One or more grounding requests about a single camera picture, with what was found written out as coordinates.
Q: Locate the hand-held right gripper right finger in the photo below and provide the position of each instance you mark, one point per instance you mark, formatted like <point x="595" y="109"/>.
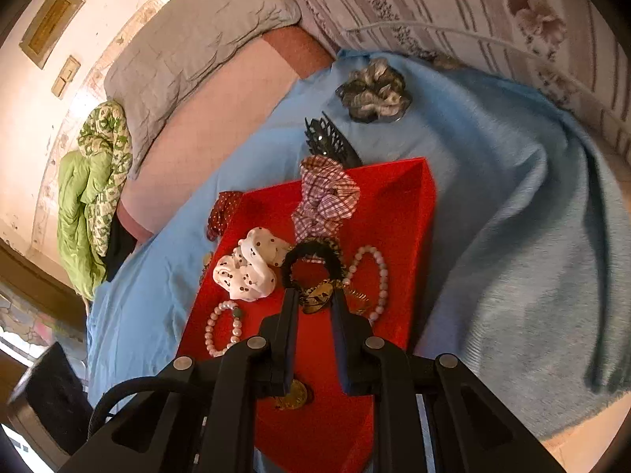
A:
<point x="340" y="347"/>

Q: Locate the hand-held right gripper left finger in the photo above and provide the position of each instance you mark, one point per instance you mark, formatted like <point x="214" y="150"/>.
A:
<point x="291" y="335"/>

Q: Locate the round gold pendant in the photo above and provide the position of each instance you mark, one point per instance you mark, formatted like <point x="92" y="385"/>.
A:
<point x="296" y="399"/>

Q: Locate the red tray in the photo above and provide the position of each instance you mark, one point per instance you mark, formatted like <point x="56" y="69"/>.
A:
<point x="394" y="236"/>

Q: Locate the white dotted scrunchie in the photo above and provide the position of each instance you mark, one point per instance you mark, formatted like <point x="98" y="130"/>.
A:
<point x="246" y="276"/>

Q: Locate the red dotted scrunchie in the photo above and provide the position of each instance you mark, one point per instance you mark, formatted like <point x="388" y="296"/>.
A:
<point x="222" y="212"/>

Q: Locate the checked scrunchie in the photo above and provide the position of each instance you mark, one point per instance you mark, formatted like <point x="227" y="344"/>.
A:
<point x="325" y="197"/>

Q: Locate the black cloth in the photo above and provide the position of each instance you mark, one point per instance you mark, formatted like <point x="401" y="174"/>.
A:
<point x="121" y="246"/>

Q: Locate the black hair claw clip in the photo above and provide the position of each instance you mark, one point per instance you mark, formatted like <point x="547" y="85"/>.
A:
<point x="330" y="140"/>

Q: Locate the green quilt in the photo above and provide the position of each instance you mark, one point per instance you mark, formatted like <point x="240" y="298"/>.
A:
<point x="79" y="197"/>

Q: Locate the light blue blanket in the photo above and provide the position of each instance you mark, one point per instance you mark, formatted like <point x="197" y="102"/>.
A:
<point x="493" y="182"/>

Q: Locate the pink mattress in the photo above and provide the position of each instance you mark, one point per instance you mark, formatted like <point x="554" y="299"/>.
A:
<point x="207" y="123"/>

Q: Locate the grey scrunchie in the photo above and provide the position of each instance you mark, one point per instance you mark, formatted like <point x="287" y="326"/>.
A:
<point x="374" y="88"/>

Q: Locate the grey pillow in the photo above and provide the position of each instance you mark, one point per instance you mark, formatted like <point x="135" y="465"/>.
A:
<point x="187" y="49"/>

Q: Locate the wooden window frame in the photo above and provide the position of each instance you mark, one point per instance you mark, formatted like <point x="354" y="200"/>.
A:
<point x="29" y="268"/>

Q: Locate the wall switch plate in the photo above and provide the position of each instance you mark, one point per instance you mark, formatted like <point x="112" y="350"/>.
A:
<point x="66" y="76"/>

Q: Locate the framed wall picture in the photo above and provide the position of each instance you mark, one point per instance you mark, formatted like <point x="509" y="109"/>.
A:
<point x="52" y="24"/>

